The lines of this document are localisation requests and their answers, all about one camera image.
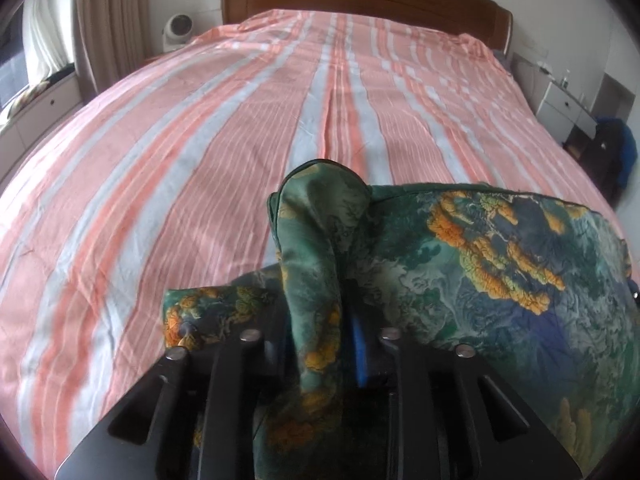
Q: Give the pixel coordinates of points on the white window bench cabinet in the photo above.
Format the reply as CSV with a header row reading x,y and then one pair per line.
x,y
45,110

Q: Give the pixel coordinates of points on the small clear bottle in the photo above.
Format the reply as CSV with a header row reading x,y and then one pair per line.
x,y
566,80

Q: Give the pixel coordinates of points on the white desk with drawers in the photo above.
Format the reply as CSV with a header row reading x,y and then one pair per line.
x,y
560,110

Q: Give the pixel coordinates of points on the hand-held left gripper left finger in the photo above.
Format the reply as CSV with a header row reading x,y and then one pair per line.
x,y
225,385

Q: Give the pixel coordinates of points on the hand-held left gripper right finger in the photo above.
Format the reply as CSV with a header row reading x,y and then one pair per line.
x,y
358,355

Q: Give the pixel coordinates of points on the beige curtain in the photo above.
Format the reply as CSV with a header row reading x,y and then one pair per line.
x,y
107,20

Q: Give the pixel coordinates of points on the blue garment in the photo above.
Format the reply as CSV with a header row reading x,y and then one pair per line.
x,y
627,145

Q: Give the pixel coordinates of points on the pink striped bed sheet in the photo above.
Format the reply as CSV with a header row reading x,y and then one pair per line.
x,y
200,160

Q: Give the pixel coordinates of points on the dark window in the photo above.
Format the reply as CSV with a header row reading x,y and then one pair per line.
x,y
10,65

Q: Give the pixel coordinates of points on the white desk fan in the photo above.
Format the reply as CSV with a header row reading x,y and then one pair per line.
x,y
177,32

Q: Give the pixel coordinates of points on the patterned cushion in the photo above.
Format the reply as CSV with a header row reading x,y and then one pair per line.
x,y
25,100

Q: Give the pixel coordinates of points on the white sheer curtain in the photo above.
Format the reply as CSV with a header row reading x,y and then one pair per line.
x,y
50,30

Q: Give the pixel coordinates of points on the white wardrobe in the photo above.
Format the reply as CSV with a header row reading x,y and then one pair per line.
x,y
622,70

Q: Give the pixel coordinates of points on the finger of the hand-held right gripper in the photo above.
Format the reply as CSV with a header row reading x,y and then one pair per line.
x,y
636,294

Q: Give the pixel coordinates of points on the green printed jacket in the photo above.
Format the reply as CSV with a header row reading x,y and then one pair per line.
x,y
450,270

